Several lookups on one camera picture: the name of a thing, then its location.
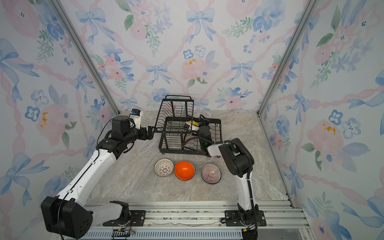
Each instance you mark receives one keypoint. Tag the orange plastic bowl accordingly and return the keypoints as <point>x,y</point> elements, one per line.
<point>184,170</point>

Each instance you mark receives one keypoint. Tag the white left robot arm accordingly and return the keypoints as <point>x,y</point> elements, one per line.
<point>67,214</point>

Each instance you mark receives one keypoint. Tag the black wire dish rack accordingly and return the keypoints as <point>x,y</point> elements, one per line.
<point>174,112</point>

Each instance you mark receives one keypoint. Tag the aluminium right corner post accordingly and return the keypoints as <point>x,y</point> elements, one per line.
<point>291,47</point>

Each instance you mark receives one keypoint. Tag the white brown lattice bowl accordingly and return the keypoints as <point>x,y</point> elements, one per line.
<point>163,167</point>

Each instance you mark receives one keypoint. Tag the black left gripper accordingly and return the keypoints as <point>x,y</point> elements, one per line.
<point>144,136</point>

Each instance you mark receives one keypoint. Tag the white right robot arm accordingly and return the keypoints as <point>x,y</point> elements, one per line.
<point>239,162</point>

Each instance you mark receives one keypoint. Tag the pink ribbed glass bowl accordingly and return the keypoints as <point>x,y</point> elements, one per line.
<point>211,174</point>

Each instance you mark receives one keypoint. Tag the aluminium left corner post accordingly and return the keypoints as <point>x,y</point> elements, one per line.
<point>63,17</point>

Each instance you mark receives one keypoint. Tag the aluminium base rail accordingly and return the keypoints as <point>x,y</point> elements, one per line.
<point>211,220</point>

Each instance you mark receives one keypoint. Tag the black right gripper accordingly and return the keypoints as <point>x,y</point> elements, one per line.
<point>205,127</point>

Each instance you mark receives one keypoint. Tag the yellow plastic bowl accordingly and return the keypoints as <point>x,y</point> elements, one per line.
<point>192,126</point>

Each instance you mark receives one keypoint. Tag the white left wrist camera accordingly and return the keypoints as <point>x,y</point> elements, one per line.
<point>136,116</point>

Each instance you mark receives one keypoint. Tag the aluminium corner post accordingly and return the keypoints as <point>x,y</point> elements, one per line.
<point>291,47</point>
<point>63,17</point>

